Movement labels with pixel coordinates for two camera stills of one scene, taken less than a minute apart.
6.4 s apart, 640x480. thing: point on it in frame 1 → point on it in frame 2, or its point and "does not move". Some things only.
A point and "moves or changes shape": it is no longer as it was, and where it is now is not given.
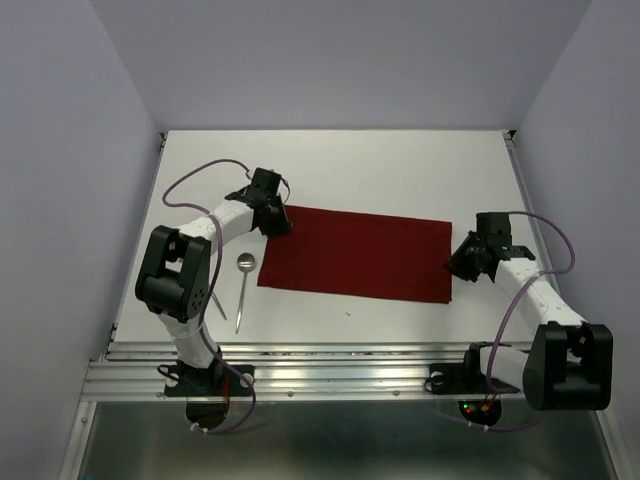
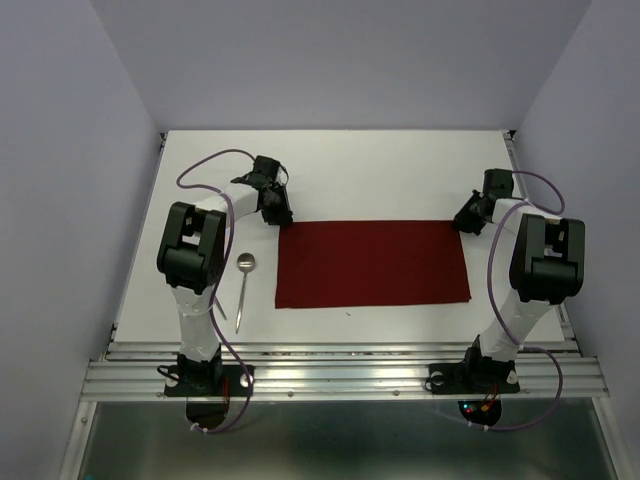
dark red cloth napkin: x=359 y=254 moves or changes shape
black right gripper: x=455 y=262 → x=462 y=221
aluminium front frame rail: x=294 y=371 does not move
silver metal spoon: x=245 y=262 does not move
